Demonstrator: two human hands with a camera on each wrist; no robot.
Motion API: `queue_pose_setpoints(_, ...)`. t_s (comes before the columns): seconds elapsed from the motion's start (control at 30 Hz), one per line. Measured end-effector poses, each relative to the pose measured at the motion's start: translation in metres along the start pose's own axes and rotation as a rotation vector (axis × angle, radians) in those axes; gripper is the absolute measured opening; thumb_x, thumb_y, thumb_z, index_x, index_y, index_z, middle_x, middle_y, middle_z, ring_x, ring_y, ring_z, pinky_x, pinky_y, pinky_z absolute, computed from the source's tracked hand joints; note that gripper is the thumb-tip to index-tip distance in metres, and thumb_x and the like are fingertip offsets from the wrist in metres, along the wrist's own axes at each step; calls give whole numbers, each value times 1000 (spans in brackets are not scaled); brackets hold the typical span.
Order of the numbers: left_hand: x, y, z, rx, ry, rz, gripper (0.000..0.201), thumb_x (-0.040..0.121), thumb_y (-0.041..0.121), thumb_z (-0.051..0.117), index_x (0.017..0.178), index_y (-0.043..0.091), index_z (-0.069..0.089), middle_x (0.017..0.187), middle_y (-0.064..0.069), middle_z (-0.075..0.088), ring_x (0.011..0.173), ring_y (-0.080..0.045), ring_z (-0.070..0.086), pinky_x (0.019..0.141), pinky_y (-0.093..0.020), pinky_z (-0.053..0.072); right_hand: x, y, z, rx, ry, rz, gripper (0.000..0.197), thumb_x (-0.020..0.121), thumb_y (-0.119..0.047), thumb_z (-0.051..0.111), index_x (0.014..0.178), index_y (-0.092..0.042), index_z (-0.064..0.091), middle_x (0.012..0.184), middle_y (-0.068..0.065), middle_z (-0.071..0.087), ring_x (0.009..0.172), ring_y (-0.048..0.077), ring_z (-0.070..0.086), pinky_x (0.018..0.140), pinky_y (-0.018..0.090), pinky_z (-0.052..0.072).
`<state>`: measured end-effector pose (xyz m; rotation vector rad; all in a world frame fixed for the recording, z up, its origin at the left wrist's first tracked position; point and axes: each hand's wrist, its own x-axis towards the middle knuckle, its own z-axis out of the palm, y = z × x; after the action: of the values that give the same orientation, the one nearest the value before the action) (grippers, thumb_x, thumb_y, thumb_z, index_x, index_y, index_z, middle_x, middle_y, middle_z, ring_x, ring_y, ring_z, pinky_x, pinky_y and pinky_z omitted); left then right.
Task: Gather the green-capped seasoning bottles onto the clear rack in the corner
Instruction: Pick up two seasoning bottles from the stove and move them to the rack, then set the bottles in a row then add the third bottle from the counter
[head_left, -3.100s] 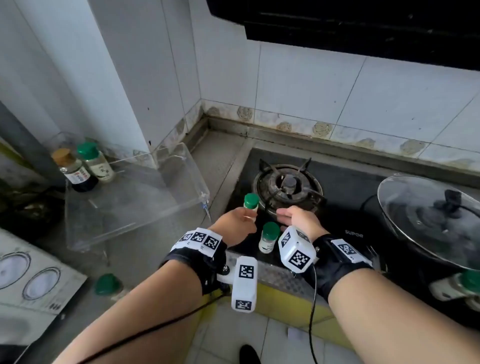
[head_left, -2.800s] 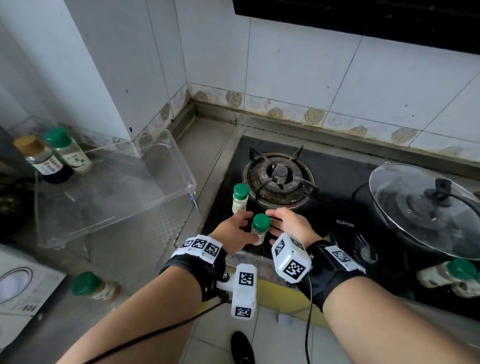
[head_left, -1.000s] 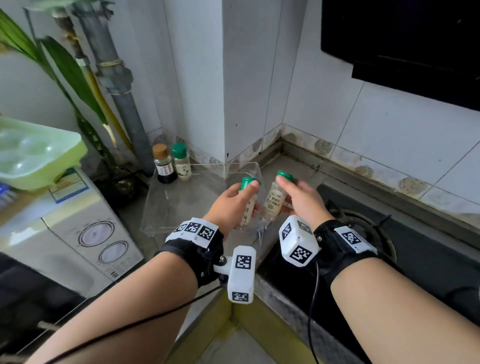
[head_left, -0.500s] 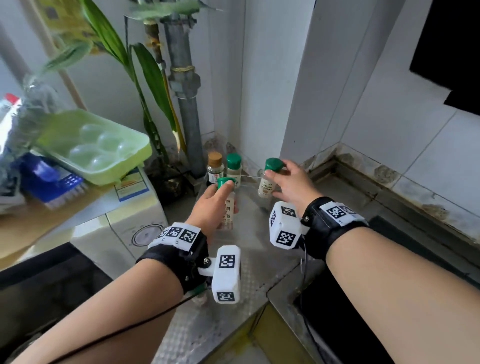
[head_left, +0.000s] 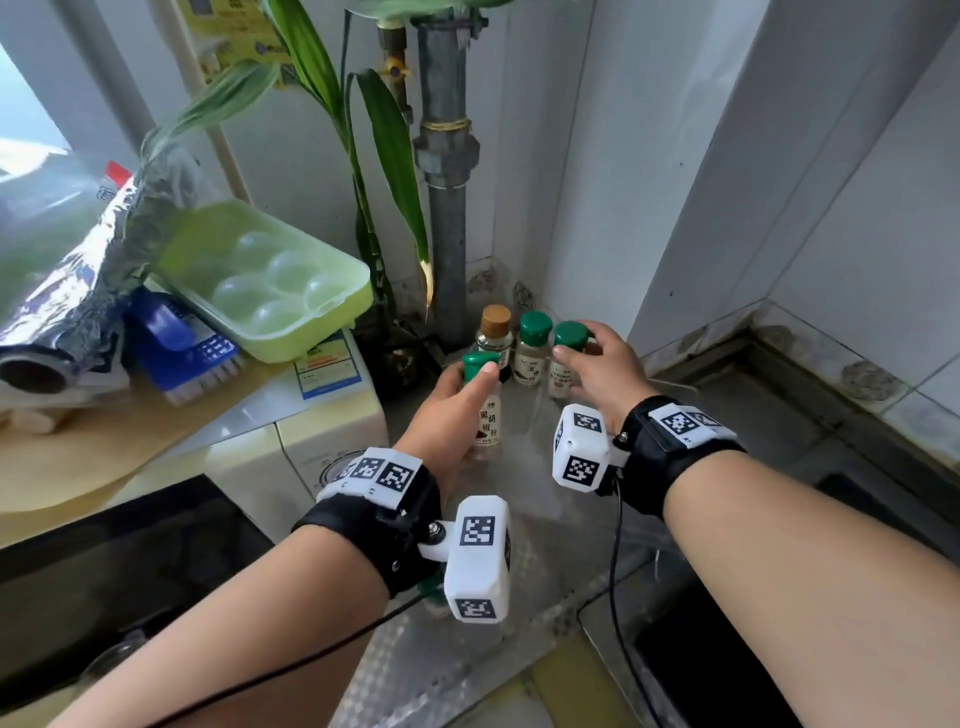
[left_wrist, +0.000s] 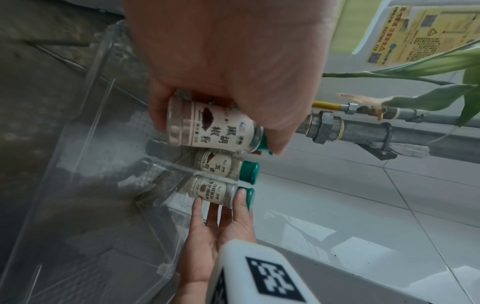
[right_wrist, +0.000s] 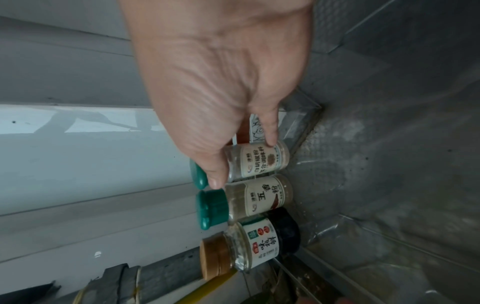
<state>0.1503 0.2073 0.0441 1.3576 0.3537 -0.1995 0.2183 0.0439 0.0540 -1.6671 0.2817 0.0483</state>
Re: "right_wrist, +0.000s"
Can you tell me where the yellow pipe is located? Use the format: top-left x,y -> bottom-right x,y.
183,268 -> 241,304

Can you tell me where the brown-cap dark sauce bottle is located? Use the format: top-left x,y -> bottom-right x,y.
199,206 -> 302,281

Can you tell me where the grey pipe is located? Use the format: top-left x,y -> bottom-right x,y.
74,247 -> 204,304

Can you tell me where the clear acrylic organizer tray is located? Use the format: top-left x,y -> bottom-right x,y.
224,0 -> 480,304

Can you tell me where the person's right hand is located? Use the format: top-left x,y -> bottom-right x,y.
117,0 -> 316,190

